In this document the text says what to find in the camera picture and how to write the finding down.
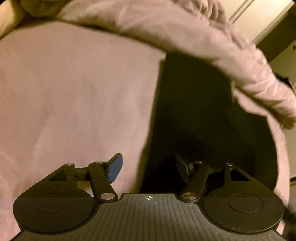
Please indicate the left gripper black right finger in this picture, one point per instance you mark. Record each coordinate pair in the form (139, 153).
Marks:
(195, 176)

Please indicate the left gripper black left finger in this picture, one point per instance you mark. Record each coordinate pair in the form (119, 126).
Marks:
(102, 174)

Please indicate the black knit sweater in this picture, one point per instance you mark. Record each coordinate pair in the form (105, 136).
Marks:
(203, 127)

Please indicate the purple rumpled duvet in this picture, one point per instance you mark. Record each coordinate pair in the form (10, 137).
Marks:
(197, 28)

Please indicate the white wardrobe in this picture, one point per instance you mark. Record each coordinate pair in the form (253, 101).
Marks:
(270, 25)

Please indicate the cream round face pillow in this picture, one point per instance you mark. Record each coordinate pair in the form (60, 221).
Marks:
(12, 13)

